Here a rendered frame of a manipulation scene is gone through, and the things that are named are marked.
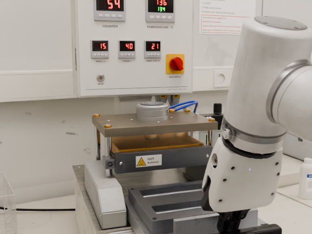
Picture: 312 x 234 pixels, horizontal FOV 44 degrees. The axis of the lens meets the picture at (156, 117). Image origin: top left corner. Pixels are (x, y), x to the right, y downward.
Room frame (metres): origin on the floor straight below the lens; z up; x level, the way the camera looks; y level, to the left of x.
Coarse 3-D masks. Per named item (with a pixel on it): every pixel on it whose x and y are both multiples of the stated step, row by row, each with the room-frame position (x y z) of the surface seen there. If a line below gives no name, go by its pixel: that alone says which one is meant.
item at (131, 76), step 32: (96, 0) 1.02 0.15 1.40; (128, 0) 1.05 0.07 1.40; (192, 0) 1.11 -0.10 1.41; (96, 32) 1.03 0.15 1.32; (128, 32) 1.05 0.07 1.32; (160, 32) 1.08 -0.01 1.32; (192, 32) 1.11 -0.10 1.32; (96, 64) 1.02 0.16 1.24; (128, 64) 1.05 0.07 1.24; (160, 64) 1.08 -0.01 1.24; (192, 64) 1.11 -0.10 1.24; (96, 96) 1.03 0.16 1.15; (128, 96) 1.06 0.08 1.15; (160, 96) 1.11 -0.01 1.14
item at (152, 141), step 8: (120, 136) 0.96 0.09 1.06; (128, 136) 0.96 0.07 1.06; (136, 136) 0.96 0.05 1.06; (144, 136) 0.96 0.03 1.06; (152, 136) 0.92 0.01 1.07; (160, 136) 0.96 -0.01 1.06; (168, 136) 0.96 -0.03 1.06; (176, 136) 0.96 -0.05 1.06; (184, 136) 0.96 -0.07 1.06; (112, 144) 0.90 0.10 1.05; (120, 144) 0.88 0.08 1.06; (128, 144) 0.88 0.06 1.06; (136, 144) 0.88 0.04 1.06; (144, 144) 0.88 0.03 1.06; (152, 144) 0.88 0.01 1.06; (160, 144) 0.88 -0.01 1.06; (168, 144) 0.88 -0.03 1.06; (176, 144) 0.88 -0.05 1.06; (184, 144) 0.88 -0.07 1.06; (192, 144) 0.88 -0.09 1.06; (200, 144) 0.89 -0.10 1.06; (112, 152) 0.91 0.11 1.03
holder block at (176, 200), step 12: (132, 192) 0.74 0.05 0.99; (144, 192) 0.75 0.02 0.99; (156, 192) 0.76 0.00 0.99; (168, 192) 0.77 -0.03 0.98; (180, 192) 0.77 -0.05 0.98; (192, 192) 0.74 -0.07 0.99; (132, 204) 0.73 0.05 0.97; (144, 204) 0.67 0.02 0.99; (156, 204) 0.67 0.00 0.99; (168, 204) 0.68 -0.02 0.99; (180, 204) 0.68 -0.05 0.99; (192, 204) 0.69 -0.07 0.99; (144, 216) 0.65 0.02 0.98; (156, 216) 0.62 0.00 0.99; (168, 216) 0.62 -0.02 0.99; (180, 216) 0.62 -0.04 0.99; (156, 228) 0.61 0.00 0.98; (168, 228) 0.61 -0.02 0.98
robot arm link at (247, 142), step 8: (224, 120) 0.50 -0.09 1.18; (224, 128) 0.50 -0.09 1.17; (232, 128) 0.48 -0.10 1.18; (224, 136) 0.48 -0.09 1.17; (232, 136) 0.48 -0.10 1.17; (240, 136) 0.47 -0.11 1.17; (248, 136) 0.47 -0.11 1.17; (256, 136) 0.46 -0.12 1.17; (280, 136) 0.47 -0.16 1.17; (240, 144) 0.47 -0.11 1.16; (248, 144) 0.47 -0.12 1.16; (256, 144) 0.47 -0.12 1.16; (264, 144) 0.47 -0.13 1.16; (272, 144) 0.47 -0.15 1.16; (280, 144) 0.48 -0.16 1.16; (256, 152) 0.47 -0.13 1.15; (264, 152) 0.47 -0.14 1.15; (272, 152) 0.48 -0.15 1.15
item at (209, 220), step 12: (132, 216) 0.69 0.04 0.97; (192, 216) 0.59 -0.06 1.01; (204, 216) 0.59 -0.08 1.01; (216, 216) 0.59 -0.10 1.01; (252, 216) 0.61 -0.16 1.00; (144, 228) 0.63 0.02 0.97; (180, 228) 0.57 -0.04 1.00; (192, 228) 0.58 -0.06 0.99; (204, 228) 0.59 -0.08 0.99; (216, 228) 0.59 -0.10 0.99; (240, 228) 0.61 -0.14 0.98
